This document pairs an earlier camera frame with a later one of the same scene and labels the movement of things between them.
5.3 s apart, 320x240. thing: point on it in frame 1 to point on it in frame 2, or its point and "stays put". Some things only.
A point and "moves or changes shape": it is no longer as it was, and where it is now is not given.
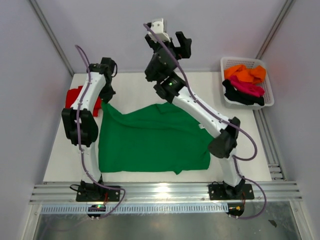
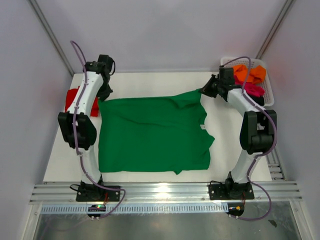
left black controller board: x=98 y=208 stays put
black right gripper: x=185 y=50 to x=206 y=89
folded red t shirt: x=71 y=94 stays put
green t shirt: x=159 y=138 moves or changes shape
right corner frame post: x=274 y=29 stays put
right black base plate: x=225 y=192 stays put
